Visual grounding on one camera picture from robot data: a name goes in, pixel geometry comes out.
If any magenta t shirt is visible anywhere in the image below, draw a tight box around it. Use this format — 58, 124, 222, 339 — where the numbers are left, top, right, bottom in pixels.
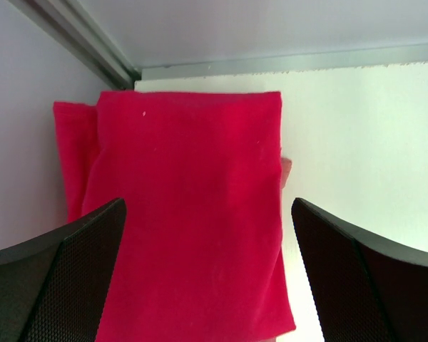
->
83, 92, 295, 341

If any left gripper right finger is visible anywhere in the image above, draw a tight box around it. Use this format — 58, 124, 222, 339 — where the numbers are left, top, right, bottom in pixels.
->
292, 198, 428, 341

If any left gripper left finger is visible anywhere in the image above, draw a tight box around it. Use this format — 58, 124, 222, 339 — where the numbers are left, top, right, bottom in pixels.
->
0, 198, 126, 341

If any left aluminium corner post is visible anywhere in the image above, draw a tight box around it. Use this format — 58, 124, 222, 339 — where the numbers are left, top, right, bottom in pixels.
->
11, 0, 141, 90

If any folded salmon pink t shirt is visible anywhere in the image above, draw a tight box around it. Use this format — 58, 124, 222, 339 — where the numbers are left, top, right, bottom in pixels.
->
280, 157, 292, 190

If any folded red t shirt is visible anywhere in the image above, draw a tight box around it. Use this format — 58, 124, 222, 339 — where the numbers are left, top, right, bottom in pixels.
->
53, 102, 99, 222

